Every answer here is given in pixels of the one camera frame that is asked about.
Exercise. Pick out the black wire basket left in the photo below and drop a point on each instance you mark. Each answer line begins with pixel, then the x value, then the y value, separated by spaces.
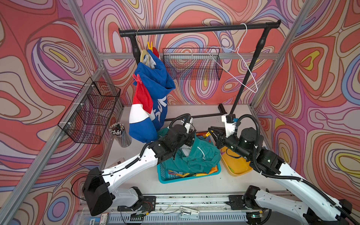
pixel 89 119

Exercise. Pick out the yellow plastic tray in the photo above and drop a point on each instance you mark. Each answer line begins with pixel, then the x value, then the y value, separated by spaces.
pixel 234 164

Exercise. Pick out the rainbow patchwork jacket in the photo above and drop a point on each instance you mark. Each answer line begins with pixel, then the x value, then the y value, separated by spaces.
pixel 202 173

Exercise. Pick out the black wire basket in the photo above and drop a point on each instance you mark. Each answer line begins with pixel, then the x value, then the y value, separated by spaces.
pixel 89 119
pixel 193 63

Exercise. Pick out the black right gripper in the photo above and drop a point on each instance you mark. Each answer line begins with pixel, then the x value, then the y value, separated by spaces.
pixel 220 132

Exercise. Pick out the black clothes rack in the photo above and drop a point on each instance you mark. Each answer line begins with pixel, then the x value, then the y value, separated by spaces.
pixel 267 27

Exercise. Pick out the clear pencil cup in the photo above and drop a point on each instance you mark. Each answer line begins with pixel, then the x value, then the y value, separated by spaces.
pixel 120 133

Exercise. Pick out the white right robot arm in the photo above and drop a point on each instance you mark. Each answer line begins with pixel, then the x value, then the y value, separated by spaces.
pixel 313 207

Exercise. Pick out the black wire basket rear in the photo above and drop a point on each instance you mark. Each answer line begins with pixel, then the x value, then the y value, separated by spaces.
pixel 193 63

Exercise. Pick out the teal plastic basket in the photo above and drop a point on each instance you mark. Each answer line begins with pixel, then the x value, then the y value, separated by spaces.
pixel 166 177

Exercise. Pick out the yellow clothespin on blue jacket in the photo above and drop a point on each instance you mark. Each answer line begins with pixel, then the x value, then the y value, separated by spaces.
pixel 150 45

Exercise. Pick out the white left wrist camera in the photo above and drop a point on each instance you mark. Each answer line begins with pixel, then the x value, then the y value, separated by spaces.
pixel 188 124

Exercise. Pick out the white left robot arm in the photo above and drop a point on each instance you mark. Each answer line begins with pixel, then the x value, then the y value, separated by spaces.
pixel 101 188

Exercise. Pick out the red clothespin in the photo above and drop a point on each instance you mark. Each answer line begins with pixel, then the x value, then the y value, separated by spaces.
pixel 137 79

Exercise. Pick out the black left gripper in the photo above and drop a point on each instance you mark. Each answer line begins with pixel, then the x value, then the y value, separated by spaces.
pixel 190 139

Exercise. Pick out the pink calculator on table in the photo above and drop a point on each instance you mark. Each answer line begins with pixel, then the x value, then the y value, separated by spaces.
pixel 119 161

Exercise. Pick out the blue white red jacket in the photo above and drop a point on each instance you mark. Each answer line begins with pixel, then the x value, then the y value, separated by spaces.
pixel 150 105

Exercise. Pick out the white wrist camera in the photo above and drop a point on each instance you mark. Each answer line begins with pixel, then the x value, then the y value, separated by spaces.
pixel 229 121
pixel 188 124

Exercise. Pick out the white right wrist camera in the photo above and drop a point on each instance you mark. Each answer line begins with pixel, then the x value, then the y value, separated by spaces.
pixel 229 121

